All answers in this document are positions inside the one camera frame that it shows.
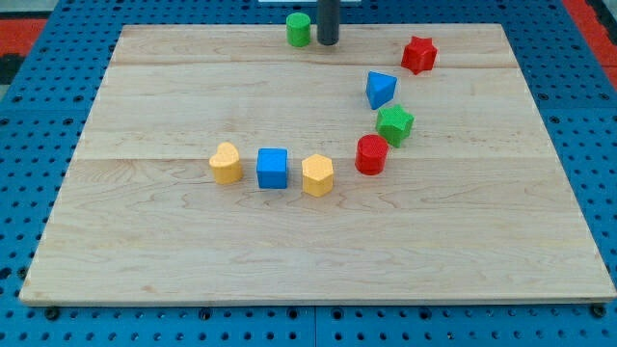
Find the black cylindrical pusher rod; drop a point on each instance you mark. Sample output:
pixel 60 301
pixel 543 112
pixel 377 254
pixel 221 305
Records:
pixel 328 17

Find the green cylinder block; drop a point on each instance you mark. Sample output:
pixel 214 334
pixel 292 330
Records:
pixel 298 29

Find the blue triangle block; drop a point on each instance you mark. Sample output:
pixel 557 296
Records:
pixel 380 89

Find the red star block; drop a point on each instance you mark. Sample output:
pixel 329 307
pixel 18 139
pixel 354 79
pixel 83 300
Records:
pixel 419 55

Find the green star block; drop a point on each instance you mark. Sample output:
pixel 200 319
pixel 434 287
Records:
pixel 394 124

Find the red cylinder block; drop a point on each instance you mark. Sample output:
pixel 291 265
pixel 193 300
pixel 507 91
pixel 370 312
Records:
pixel 371 154

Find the yellow hexagon block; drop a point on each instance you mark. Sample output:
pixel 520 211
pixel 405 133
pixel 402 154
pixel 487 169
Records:
pixel 318 175

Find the blue cube block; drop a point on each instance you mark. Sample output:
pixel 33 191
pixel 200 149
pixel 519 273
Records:
pixel 271 168

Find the wooden board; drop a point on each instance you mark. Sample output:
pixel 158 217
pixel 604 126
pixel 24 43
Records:
pixel 474 207

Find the yellow heart block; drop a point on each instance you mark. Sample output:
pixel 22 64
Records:
pixel 225 164

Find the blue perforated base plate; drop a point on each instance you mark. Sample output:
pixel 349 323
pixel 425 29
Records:
pixel 44 109

